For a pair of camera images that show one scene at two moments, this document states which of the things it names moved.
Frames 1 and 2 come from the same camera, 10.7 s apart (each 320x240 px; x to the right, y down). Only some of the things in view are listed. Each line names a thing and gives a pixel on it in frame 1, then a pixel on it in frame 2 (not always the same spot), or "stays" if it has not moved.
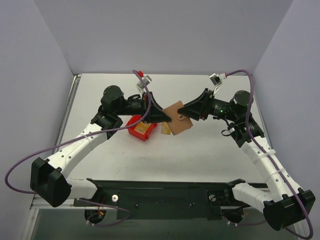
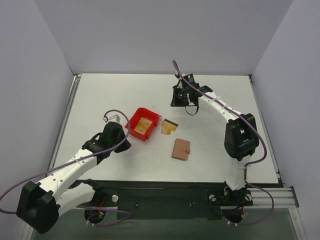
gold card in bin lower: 142,127 stays
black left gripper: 149,107 → 122,144
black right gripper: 205,105 → 177,100
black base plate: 141,200 stays
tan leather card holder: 179,122 → 181,149
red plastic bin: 134,133 stays
